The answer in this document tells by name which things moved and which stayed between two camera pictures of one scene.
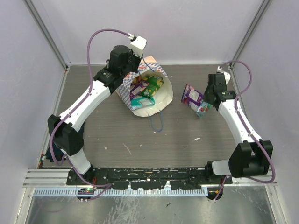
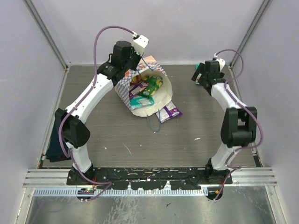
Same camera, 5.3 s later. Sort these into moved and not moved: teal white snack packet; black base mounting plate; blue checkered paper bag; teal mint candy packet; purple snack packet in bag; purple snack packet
Moved: purple snack packet; teal mint candy packet
Not moved: teal white snack packet; black base mounting plate; blue checkered paper bag; purple snack packet in bag
